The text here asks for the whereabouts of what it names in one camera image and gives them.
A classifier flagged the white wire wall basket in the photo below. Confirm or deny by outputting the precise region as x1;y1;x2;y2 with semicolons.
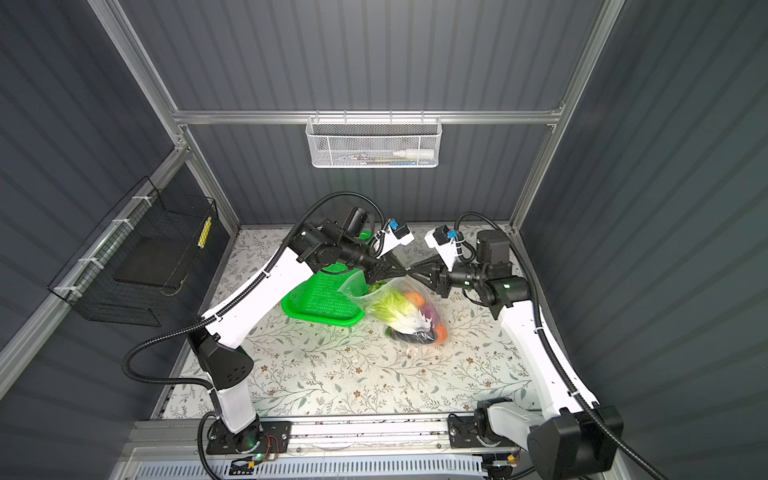
305;115;443;169

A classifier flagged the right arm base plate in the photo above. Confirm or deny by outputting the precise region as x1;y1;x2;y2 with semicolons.
446;413;516;449

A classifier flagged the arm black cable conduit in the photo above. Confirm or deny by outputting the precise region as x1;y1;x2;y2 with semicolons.
452;211;670;480
121;190;386;480

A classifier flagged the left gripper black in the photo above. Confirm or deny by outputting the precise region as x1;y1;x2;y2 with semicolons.
338;235;408;285

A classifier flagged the black wire wall basket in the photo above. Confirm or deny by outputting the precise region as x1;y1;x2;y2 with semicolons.
48;177;218;327

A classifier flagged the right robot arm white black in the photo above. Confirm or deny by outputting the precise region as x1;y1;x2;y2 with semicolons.
409;226;623;479

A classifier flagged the purple eggplant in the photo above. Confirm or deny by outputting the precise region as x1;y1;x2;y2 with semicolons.
421;304;440;323

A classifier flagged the clear zip top bag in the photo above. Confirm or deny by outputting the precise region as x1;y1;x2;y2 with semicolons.
338;272;448;346

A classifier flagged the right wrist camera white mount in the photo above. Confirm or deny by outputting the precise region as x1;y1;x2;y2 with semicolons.
424;225;462;272

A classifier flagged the black pad in basket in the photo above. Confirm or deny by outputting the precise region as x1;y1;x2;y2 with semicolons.
113;237;198;290

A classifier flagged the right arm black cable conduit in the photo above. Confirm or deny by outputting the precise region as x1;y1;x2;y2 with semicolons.
452;211;670;480

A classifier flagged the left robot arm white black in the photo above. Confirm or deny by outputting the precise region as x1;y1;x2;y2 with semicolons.
192;219;414;435

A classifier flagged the white marker in basket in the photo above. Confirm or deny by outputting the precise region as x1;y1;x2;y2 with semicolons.
392;149;435;161

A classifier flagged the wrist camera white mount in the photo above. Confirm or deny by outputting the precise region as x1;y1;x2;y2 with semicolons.
424;225;462;272
374;219;414;258

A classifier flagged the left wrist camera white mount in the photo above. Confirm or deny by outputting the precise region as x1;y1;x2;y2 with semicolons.
374;219;414;258

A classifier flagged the red tomato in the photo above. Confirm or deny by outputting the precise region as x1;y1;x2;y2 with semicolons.
435;325;448;345

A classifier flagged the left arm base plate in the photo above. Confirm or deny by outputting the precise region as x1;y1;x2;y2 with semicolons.
204;419;293;455

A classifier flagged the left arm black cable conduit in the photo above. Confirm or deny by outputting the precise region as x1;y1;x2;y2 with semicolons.
121;190;386;480

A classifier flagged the napa cabbage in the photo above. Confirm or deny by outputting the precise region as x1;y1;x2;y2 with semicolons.
365;286;431;333

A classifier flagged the white vented cable duct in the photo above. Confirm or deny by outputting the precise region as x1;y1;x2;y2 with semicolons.
128;454;488;480

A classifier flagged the green plastic basket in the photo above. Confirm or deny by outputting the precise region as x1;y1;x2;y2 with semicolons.
280;254;364;327

